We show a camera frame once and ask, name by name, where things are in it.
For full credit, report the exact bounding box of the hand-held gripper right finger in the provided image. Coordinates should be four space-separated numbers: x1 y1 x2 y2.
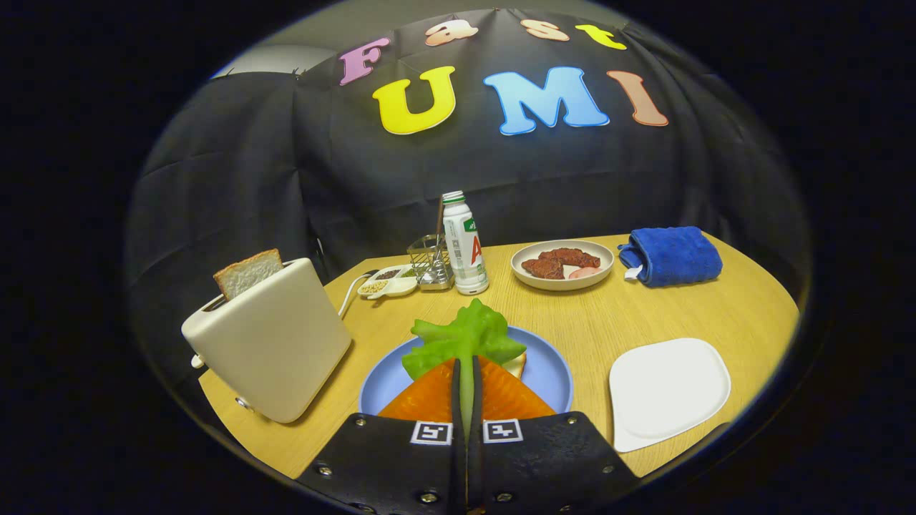
467 355 641 515

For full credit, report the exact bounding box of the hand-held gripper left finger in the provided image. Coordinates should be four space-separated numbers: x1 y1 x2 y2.
297 358 467 515

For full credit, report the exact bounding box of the green lettuce leaf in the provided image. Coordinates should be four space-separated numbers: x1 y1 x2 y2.
401 299 528 437

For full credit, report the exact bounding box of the toasted bread slice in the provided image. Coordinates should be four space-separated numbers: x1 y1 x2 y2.
213 248 284 301

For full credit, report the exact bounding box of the blue round plate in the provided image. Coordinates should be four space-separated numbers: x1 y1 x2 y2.
359 326 575 417

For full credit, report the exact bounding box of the white square plate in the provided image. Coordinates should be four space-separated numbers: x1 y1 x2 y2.
609 338 732 453

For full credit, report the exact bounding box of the white toaster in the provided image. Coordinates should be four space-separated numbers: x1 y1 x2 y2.
181 257 353 424

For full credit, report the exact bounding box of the white condiment tray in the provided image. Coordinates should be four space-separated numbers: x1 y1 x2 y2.
356 265 419 300

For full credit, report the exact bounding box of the beige round plate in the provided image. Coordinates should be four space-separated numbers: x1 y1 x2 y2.
510 239 615 292

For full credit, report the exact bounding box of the dark red meat piece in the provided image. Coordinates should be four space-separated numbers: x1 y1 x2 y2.
521 257 566 280
538 247 602 269

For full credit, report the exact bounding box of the white plastic bottle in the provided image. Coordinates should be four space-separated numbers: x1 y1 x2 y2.
441 190 490 295

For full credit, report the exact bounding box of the folded blue towel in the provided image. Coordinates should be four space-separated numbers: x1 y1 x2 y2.
618 226 723 288

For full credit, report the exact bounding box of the black backdrop cloth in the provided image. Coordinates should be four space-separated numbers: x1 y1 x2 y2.
125 7 813 387

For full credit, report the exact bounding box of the white toaster cable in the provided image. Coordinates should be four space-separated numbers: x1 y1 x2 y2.
338 269 380 319

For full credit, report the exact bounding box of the wire mesh holder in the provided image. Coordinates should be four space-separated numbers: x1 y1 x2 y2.
406 234 455 291

